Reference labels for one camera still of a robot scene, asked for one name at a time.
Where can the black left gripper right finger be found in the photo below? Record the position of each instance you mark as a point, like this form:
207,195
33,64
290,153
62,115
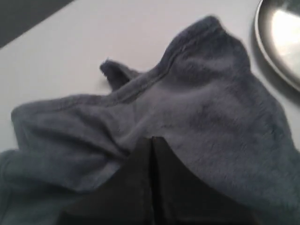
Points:
181,198

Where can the grey backdrop cloth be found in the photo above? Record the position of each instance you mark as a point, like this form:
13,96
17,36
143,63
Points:
19,16

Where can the round stainless steel plate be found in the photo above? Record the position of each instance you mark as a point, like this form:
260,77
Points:
277,33

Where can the grey fleece cloth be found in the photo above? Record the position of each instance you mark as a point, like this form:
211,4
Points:
202,98

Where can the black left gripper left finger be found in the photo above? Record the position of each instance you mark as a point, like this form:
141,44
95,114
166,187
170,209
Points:
124,199

